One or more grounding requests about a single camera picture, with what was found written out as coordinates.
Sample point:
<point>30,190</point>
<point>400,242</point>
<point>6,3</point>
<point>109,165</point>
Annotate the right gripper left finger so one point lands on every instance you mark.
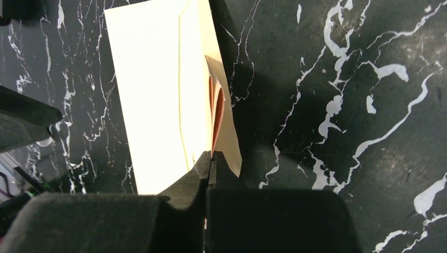
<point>172,221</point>

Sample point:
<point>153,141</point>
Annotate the white envelope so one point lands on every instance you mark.
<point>158,50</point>

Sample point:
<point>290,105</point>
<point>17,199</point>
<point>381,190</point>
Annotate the cream letter paper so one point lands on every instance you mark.
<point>217,103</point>

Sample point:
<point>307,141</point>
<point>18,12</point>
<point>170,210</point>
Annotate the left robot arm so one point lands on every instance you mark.
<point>12,203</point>

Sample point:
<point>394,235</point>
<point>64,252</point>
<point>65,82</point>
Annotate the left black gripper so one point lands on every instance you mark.
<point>24,120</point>

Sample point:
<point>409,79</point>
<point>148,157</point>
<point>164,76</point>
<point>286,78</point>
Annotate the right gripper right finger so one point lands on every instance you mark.
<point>241,219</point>

